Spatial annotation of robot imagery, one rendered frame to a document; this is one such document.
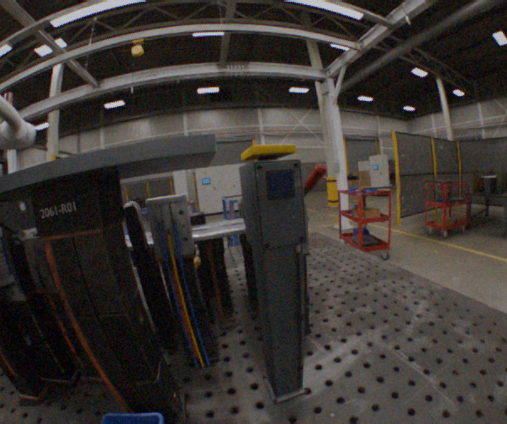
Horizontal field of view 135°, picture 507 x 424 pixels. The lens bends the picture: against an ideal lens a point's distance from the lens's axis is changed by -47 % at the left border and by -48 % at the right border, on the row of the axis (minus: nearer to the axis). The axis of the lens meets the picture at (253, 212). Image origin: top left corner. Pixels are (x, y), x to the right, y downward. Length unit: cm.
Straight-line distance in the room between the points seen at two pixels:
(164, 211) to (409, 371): 61
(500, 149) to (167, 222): 724
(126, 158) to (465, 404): 65
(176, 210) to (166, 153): 20
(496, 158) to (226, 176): 926
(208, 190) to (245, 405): 817
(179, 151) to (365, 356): 55
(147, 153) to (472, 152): 745
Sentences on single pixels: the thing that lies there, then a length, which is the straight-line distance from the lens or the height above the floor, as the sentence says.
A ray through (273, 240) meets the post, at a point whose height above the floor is 104.
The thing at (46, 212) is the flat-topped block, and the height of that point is 112.
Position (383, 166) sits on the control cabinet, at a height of 141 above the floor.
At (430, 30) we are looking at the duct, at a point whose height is 689.
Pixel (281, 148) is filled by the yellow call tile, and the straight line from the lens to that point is 26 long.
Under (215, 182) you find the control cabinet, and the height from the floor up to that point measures 135.
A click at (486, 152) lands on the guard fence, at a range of 733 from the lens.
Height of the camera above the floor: 111
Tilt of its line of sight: 8 degrees down
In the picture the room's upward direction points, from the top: 6 degrees counter-clockwise
